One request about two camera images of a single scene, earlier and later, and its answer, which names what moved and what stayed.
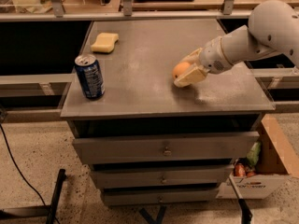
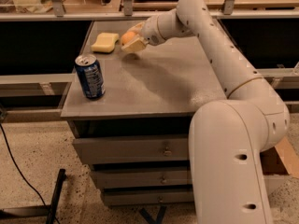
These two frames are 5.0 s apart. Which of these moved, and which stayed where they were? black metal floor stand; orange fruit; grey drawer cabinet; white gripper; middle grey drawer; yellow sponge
Moved: white gripper; orange fruit
Stayed: middle grey drawer; yellow sponge; grey drawer cabinet; black metal floor stand
